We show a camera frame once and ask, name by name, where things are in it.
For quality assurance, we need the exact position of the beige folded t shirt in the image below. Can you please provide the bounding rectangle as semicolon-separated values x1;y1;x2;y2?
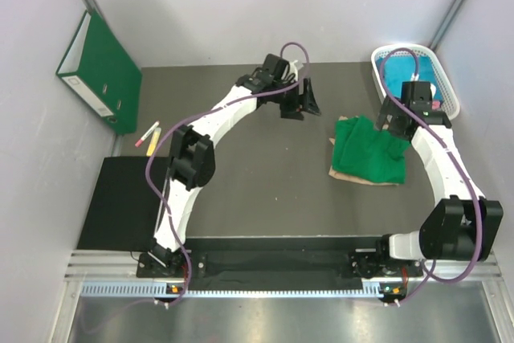
327;116;402;187

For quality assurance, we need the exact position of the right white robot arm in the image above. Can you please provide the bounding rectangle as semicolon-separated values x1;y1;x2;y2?
374;80;504;284

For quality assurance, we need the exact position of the white plastic basket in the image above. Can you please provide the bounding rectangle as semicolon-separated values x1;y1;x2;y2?
370;43;460;120

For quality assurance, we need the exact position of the pink white marker pen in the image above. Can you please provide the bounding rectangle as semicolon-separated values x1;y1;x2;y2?
135;120;160;147

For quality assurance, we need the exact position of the aluminium frame rail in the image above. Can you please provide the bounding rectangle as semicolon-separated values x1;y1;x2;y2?
63;249;504;280

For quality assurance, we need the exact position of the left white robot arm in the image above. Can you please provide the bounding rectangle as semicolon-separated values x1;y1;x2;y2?
148;54;320;276

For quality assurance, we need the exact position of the green t shirt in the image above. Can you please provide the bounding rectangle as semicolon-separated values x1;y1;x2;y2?
330;115;407;186

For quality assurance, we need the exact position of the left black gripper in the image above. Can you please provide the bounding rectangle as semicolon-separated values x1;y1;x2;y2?
270;76;320;120

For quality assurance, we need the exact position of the green ring binder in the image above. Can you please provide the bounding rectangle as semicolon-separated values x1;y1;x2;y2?
55;11;142;135

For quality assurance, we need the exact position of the blue folded t shirt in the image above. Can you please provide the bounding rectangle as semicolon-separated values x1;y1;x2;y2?
384;54;443;107

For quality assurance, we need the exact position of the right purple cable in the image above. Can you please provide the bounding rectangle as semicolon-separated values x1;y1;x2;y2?
378;47;483;307

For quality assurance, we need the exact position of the white slotted cable duct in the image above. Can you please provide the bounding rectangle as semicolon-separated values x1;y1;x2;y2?
80;280;409;298

